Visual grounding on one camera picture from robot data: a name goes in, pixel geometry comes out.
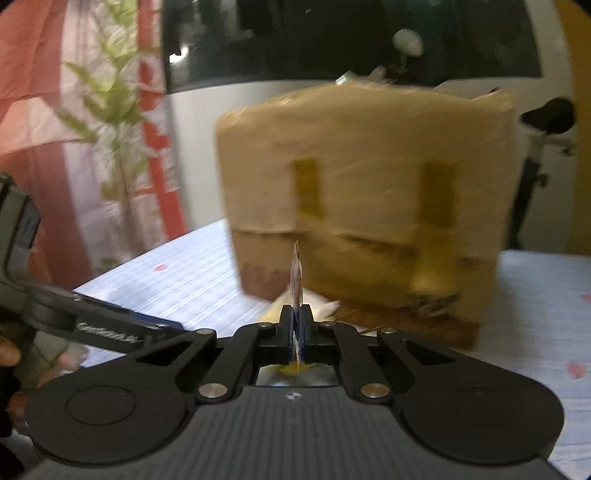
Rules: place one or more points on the light blue checked tablecloth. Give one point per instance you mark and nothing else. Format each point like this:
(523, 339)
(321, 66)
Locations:
(184, 267)

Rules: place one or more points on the red white printed curtain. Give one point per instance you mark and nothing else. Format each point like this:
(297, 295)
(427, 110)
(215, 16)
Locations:
(37, 138)

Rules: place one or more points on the thin shiny snack packet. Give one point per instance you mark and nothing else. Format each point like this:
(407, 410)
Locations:
(296, 277)

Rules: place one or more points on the taped brown cardboard box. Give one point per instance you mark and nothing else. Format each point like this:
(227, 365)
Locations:
(369, 194)

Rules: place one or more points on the white round ornament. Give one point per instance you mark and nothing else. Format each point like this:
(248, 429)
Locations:
(407, 41)

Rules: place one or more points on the dark window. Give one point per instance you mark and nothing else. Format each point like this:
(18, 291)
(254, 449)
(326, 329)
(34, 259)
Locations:
(300, 41)

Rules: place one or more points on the person's left hand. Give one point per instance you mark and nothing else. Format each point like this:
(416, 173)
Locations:
(9, 353)

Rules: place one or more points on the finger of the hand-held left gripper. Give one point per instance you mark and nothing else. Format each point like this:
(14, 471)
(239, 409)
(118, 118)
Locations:
(106, 332)

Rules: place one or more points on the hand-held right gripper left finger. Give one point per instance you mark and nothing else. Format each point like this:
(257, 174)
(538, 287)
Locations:
(285, 337)

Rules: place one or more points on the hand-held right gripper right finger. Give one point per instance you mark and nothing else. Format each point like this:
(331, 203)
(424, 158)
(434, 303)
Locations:
(308, 337)

